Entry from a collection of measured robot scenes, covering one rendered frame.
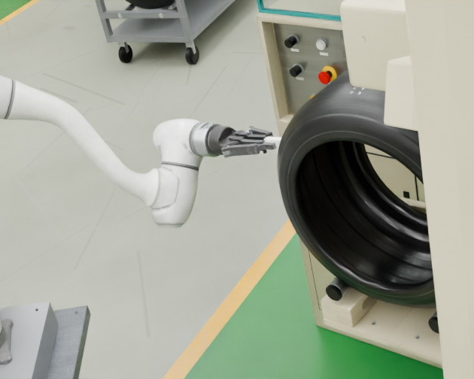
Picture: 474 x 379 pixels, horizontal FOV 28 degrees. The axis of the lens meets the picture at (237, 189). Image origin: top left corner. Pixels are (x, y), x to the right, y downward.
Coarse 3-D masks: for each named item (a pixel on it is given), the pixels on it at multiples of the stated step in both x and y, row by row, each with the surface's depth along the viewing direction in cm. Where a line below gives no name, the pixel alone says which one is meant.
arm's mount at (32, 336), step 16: (32, 304) 276; (48, 304) 275; (16, 320) 271; (32, 320) 270; (48, 320) 272; (16, 336) 265; (32, 336) 264; (48, 336) 269; (16, 352) 259; (32, 352) 258; (48, 352) 267; (0, 368) 254; (16, 368) 253; (32, 368) 253
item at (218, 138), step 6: (216, 126) 241; (222, 126) 240; (228, 126) 240; (216, 132) 238; (222, 132) 238; (228, 132) 240; (210, 138) 239; (216, 138) 238; (222, 138) 238; (228, 138) 238; (210, 144) 239; (216, 144) 238; (222, 144) 236; (228, 144) 235; (234, 144) 235; (216, 150) 239
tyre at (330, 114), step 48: (336, 96) 199; (384, 96) 193; (288, 144) 210; (336, 144) 236; (384, 144) 192; (288, 192) 218; (336, 192) 238; (384, 192) 238; (336, 240) 233; (384, 240) 238; (384, 288) 215; (432, 288) 205
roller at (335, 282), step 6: (336, 282) 228; (342, 282) 229; (330, 288) 228; (336, 288) 227; (342, 288) 228; (348, 288) 230; (330, 294) 229; (336, 294) 228; (342, 294) 228; (336, 300) 229
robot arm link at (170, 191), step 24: (24, 96) 229; (48, 96) 233; (48, 120) 235; (72, 120) 235; (96, 144) 238; (120, 168) 241; (168, 168) 246; (192, 168) 246; (144, 192) 243; (168, 192) 243; (192, 192) 246; (168, 216) 244
